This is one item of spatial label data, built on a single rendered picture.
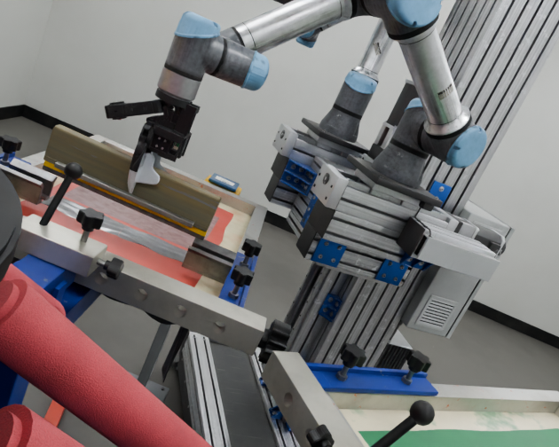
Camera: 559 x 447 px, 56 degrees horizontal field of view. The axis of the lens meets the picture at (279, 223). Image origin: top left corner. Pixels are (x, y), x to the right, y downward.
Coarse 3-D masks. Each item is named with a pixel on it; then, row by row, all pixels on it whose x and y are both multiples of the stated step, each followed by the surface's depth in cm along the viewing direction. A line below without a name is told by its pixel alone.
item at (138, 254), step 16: (144, 224) 126; (160, 224) 130; (224, 224) 149; (112, 240) 111; (176, 240) 125; (192, 240) 129; (208, 240) 133; (128, 256) 108; (144, 256) 111; (160, 256) 114; (160, 272) 107; (176, 272) 110; (192, 272) 113
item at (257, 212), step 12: (108, 144) 162; (120, 144) 166; (36, 156) 127; (132, 156) 163; (168, 168) 164; (192, 180) 164; (216, 192) 165; (228, 192) 166; (228, 204) 166; (240, 204) 165; (252, 204) 166; (252, 216) 154; (264, 216) 159; (252, 228) 145; (240, 252) 126
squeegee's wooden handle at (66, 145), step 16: (64, 128) 104; (48, 144) 104; (64, 144) 104; (80, 144) 104; (96, 144) 104; (48, 160) 105; (64, 160) 105; (80, 160) 105; (96, 160) 105; (112, 160) 105; (128, 160) 105; (96, 176) 106; (112, 176) 106; (128, 176) 105; (160, 176) 105; (176, 176) 107; (144, 192) 106; (160, 192) 106; (176, 192) 106; (192, 192) 106; (208, 192) 107; (176, 208) 107; (192, 208) 106; (208, 208) 106; (208, 224) 107
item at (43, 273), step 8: (32, 256) 77; (16, 264) 73; (24, 264) 74; (32, 264) 75; (40, 264) 76; (48, 264) 77; (24, 272) 72; (32, 272) 73; (40, 272) 74; (48, 272) 75; (56, 272) 76; (64, 272) 77; (72, 272) 81; (40, 280) 72; (48, 280) 73; (56, 280) 75; (72, 280) 83; (48, 288) 73
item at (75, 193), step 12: (72, 192) 125; (84, 192) 128; (24, 204) 110; (84, 204) 122; (96, 204) 125; (108, 204) 128; (120, 204) 131; (60, 216) 112; (108, 216) 122; (120, 216) 124; (132, 216) 127; (72, 228) 109; (108, 240) 111
